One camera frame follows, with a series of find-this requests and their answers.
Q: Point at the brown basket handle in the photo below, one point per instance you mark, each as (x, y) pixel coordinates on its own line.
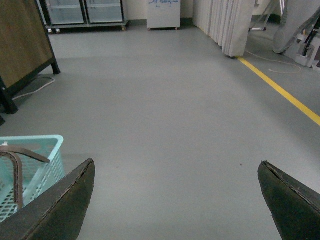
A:
(12, 153)

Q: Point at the white freezer box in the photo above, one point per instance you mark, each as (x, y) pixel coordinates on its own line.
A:
(163, 14)

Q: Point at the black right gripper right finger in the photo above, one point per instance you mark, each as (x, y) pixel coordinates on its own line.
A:
(294, 207)

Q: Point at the glass door cabinet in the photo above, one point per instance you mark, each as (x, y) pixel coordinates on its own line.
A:
(59, 15)

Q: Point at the wooden panel black frame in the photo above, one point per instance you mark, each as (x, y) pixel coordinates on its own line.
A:
(25, 48)

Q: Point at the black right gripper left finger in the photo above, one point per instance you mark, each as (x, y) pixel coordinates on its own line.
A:
(58, 213)

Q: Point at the white folding partition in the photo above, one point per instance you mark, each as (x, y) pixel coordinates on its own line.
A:
(227, 22)

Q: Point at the light blue plastic basket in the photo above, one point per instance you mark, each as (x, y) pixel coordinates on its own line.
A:
(37, 176)

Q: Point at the grey machine with hoses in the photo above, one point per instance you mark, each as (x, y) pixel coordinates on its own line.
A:
(298, 32)

